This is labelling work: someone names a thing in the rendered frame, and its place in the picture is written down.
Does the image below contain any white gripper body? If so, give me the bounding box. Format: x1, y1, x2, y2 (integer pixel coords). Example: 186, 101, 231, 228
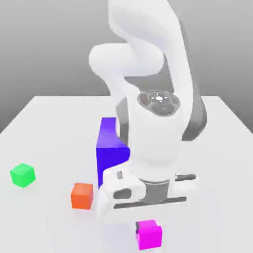
96, 186, 191, 223

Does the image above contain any small magenta cube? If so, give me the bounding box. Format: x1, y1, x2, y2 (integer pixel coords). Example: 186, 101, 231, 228
135, 219, 163, 251

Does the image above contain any small orange cube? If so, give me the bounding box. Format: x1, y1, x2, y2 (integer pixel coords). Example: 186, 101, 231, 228
70, 182, 94, 211

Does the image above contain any small green cube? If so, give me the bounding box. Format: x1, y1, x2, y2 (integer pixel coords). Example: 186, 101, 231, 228
9, 163, 37, 189

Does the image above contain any large blue box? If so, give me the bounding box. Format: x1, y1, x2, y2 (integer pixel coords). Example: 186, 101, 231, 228
95, 117, 131, 190

